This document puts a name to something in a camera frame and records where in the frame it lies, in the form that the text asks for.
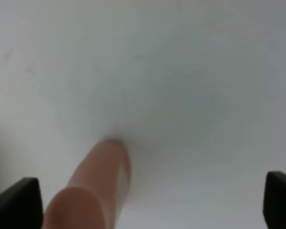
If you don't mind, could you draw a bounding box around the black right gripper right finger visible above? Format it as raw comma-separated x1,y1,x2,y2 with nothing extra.
263,171,286,229

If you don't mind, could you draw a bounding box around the pink bottle white cap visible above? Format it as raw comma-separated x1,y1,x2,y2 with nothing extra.
42,139,131,229

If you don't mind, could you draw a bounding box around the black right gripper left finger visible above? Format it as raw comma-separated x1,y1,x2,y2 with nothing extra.
0,177,43,229

